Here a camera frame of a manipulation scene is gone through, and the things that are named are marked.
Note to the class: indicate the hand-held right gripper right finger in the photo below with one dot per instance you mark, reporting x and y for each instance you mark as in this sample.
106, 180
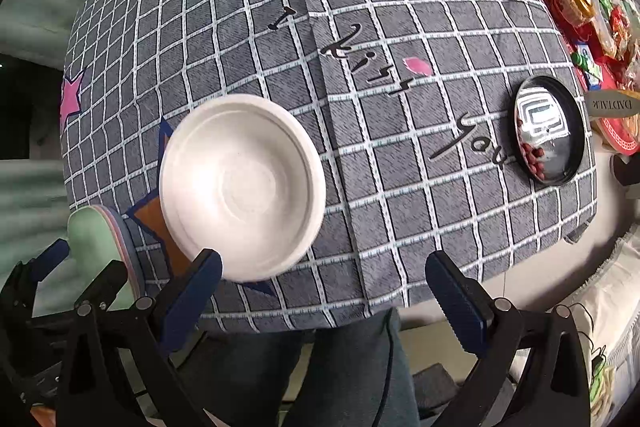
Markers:
457, 302

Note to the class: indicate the white quilted cloth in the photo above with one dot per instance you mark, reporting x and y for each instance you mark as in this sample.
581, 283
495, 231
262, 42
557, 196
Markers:
610, 307

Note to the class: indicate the white printed strip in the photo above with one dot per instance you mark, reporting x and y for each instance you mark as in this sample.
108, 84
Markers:
612, 105

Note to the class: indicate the pink square plate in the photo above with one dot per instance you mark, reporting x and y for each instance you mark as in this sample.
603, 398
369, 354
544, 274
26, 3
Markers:
121, 239

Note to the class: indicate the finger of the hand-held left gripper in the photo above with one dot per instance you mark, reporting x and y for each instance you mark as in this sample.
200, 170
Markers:
47, 264
107, 284

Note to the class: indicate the grey checked star tablecloth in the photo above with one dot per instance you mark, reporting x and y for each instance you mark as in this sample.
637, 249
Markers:
375, 82

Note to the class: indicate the white bowl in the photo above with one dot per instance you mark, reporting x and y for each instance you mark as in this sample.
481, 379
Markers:
240, 187

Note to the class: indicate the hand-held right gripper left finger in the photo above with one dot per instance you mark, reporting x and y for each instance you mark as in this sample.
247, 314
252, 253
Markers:
192, 302

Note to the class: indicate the green square plate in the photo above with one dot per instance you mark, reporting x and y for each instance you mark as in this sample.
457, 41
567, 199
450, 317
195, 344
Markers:
90, 232

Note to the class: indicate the pale green curtain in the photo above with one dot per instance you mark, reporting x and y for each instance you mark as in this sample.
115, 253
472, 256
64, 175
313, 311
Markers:
30, 187

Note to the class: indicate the red tray of snack packets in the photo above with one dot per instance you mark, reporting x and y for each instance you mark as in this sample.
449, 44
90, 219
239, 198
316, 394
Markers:
570, 2

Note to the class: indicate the person's dark trouser legs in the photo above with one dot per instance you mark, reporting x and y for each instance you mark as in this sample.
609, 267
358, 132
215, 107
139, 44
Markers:
325, 372

